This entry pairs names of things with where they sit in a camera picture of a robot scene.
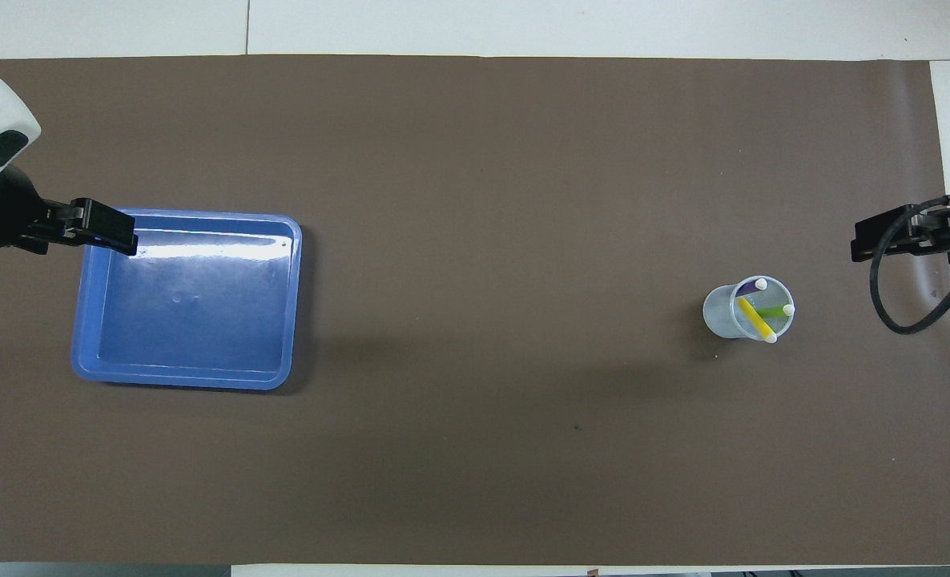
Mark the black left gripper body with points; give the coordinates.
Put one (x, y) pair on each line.
(2, 212)

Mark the purple marker pen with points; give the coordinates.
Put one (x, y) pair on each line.
(760, 284)

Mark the green marker pen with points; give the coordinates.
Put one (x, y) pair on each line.
(771, 311)

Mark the yellow marker pen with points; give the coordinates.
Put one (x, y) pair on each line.
(755, 318)

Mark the blue plastic tray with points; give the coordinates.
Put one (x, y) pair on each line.
(203, 320)

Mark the clear plastic cup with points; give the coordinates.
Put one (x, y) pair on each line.
(719, 312)

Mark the brown table mat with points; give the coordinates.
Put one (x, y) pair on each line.
(475, 160)

